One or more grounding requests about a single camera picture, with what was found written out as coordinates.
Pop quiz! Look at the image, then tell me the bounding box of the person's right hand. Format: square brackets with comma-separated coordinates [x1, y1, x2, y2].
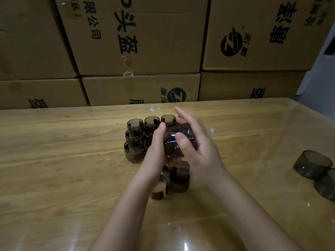
[174, 106, 230, 193]

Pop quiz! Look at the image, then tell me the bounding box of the person's left hand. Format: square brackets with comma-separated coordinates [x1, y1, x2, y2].
[139, 122, 184, 181]

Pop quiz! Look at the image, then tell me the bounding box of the brown ring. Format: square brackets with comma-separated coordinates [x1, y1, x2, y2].
[125, 150, 146, 164]

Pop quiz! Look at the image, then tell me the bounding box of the pile of brown sleeve rings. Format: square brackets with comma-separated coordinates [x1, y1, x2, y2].
[150, 160, 191, 200]

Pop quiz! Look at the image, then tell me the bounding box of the cluster of smoky glass cups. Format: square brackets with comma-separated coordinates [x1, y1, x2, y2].
[293, 150, 335, 202]

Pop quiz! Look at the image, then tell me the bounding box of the person's left forearm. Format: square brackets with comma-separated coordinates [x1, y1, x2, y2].
[89, 168, 164, 251]

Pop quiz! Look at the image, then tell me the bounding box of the person's right forearm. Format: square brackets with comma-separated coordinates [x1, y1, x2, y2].
[209, 169, 302, 251]

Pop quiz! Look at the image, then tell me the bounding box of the stack of brown cardboard boxes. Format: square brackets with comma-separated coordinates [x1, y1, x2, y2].
[0, 0, 335, 110]

